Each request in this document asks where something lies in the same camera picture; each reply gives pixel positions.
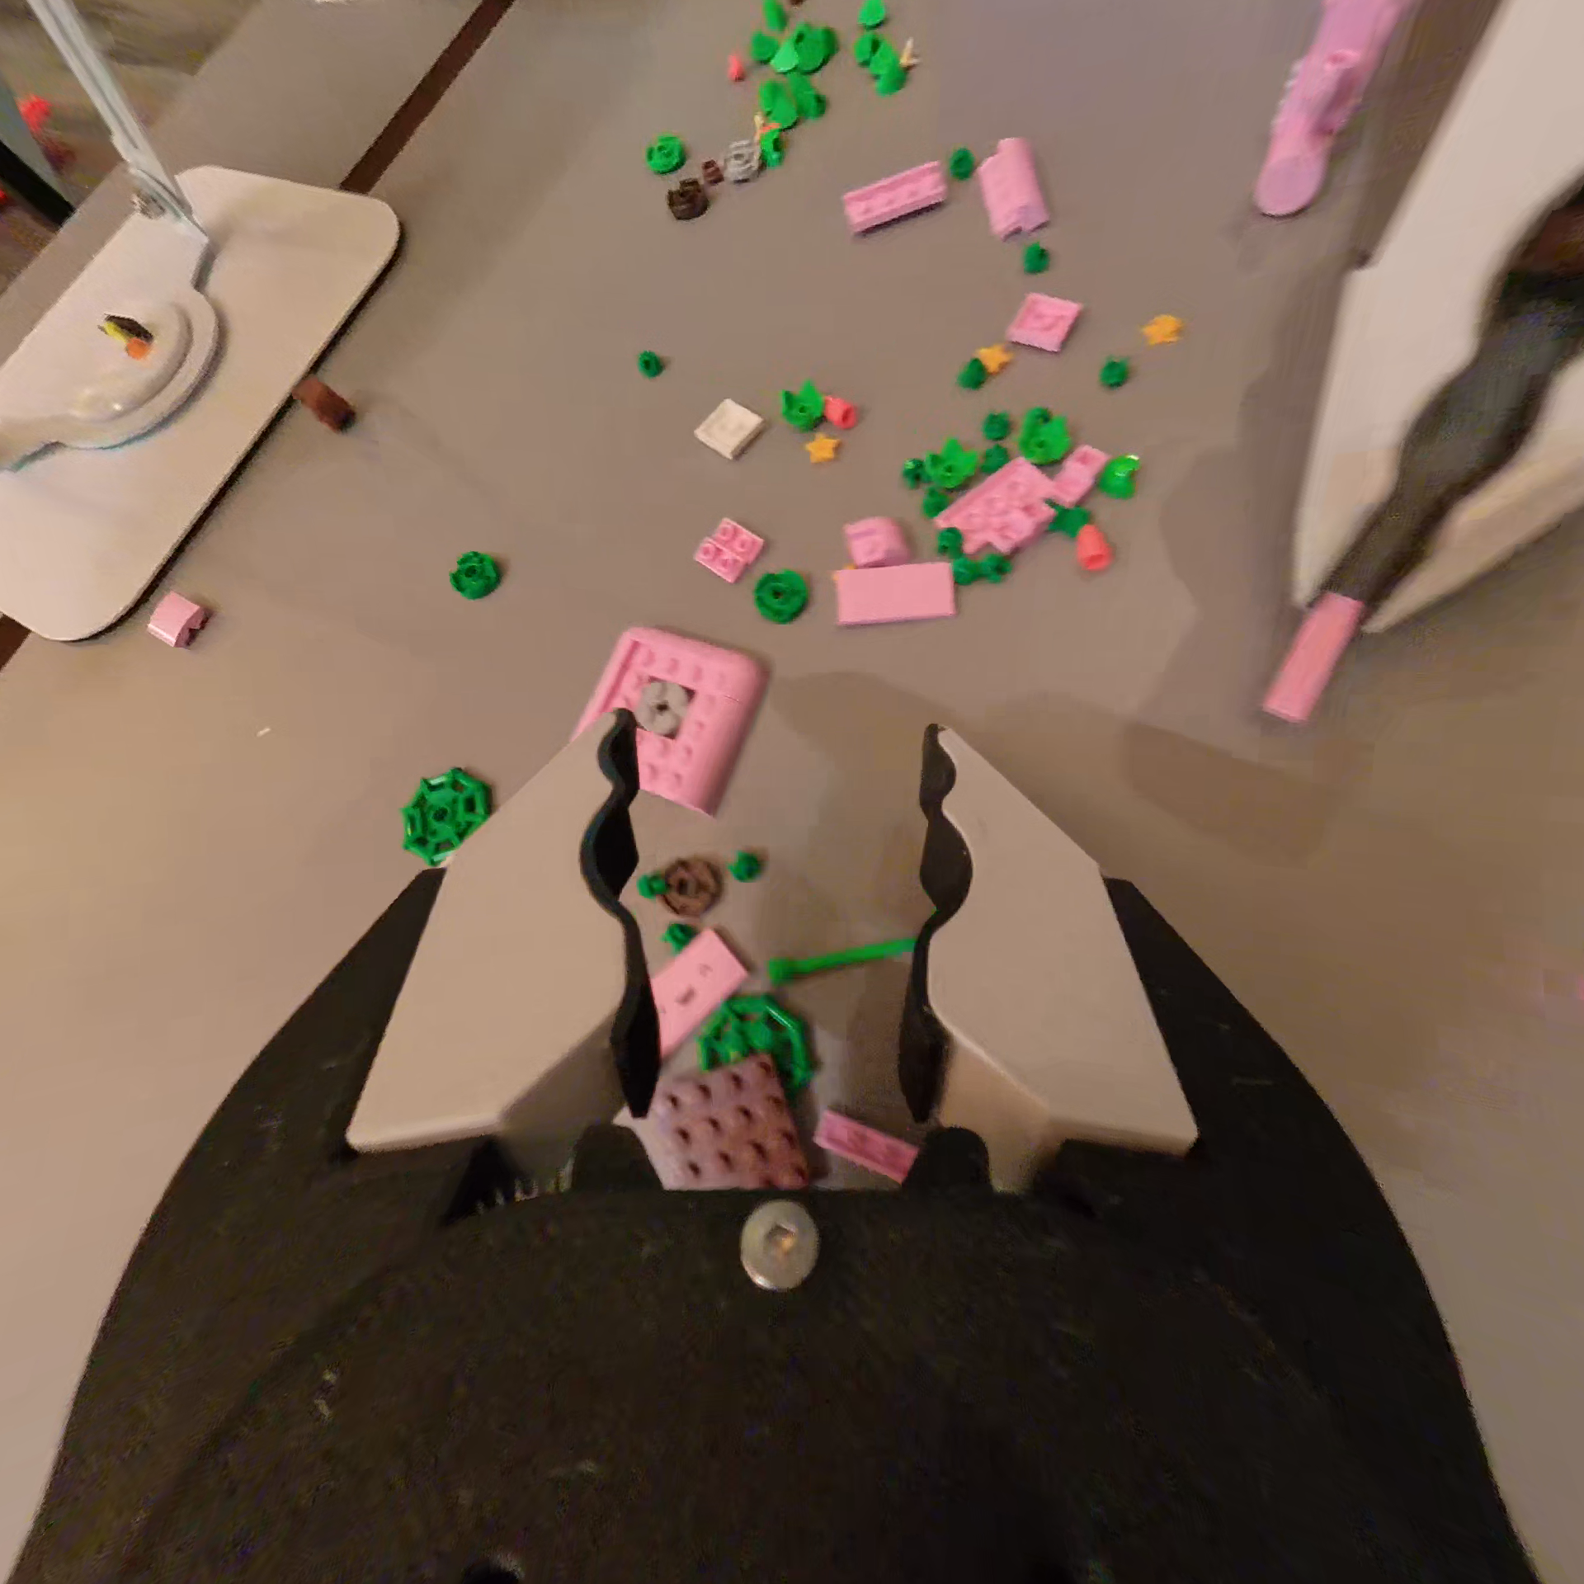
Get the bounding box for pink and brown brick figure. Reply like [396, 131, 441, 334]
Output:
[1254, 0, 1418, 219]

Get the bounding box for pink half cylinder brick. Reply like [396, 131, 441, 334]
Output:
[977, 136, 1050, 240]

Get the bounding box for brown square studded plate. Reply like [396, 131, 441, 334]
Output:
[647, 1053, 814, 1192]

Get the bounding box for pink face tile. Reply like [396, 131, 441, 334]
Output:
[643, 928, 750, 1056]

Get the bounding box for pink square brick base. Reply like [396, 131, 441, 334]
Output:
[573, 625, 769, 817]

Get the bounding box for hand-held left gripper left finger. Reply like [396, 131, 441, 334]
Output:
[343, 711, 660, 1168]

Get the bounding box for green flexible bar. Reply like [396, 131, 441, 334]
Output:
[767, 938, 920, 985]

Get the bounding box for white book stand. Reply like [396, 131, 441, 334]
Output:
[0, 0, 403, 643]

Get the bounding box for pink flat rectangular tile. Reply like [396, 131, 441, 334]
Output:
[831, 560, 958, 626]

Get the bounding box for pink plate with holes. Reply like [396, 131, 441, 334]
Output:
[933, 459, 1060, 555]

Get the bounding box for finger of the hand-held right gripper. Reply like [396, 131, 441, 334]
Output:
[1352, 406, 1584, 636]
[1290, 0, 1584, 608]

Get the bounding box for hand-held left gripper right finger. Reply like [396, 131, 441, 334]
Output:
[897, 725, 1201, 1192]

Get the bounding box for green octagonal web piece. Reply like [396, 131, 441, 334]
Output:
[699, 994, 814, 1094]
[400, 768, 492, 864]

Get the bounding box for narrow pink tile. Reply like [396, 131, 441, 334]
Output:
[1261, 593, 1365, 726]

